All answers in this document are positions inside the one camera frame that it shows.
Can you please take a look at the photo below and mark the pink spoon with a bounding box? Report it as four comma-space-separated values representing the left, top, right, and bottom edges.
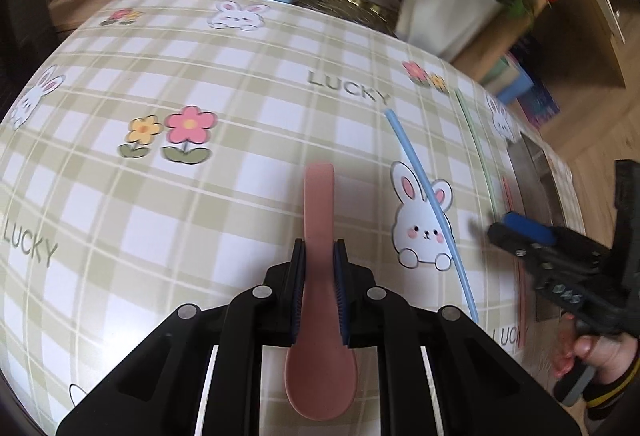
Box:
284, 163, 358, 422

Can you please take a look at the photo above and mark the green chopstick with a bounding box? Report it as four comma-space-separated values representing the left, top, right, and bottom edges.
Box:
454, 88, 499, 219

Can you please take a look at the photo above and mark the blue chopstick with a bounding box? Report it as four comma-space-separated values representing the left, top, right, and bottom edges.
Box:
384, 108, 480, 321

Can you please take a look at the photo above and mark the person's right hand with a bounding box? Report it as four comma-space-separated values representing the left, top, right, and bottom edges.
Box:
550, 314, 638, 384

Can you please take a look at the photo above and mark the stainless steel utensil tray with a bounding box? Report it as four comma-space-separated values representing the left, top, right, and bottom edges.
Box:
508, 133, 566, 321

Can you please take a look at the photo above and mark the purple small box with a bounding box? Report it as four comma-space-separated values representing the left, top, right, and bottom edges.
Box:
518, 85, 560, 129

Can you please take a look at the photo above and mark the beige cup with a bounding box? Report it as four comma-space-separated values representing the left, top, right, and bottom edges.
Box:
486, 65, 520, 95

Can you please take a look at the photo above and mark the blue cup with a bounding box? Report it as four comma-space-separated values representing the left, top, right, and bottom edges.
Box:
497, 68, 535, 105

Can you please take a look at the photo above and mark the green cup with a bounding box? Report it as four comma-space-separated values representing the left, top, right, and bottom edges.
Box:
480, 56, 509, 86

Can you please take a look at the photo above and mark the plaid bunny tablecloth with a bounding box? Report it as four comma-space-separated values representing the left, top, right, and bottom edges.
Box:
1, 0, 552, 435

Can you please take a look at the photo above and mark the white flower pot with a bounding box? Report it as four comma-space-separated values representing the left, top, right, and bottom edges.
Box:
395, 0, 502, 62

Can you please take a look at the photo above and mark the gold round tin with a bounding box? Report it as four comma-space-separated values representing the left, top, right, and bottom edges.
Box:
292, 0, 398, 36

